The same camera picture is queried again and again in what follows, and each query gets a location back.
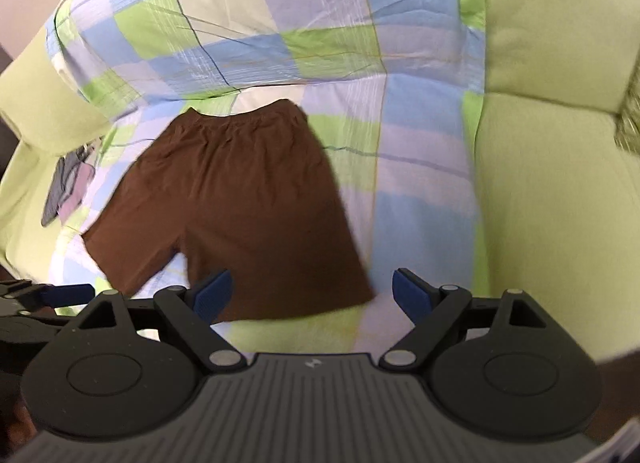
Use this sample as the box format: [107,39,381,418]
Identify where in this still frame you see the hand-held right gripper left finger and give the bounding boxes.
[65,269,247,374]

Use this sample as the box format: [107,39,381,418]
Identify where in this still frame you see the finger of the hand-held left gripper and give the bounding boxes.
[0,280,97,312]

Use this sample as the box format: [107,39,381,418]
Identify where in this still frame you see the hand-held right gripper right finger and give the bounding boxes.
[379,268,552,373]

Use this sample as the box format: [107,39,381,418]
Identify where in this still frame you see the brown shorts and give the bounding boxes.
[80,99,377,324]

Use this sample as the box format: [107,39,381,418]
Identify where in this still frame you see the grey purple cloth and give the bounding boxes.
[40,142,102,228]

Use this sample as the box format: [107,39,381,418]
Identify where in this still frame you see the green sofa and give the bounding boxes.
[0,0,640,365]

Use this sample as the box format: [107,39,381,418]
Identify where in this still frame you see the white striped clothing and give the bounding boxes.
[582,417,640,463]

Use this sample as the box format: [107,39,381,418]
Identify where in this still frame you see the patterned green cushion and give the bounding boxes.
[612,87,640,164]

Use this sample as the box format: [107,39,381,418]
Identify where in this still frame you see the plaid blanket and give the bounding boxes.
[44,0,490,359]

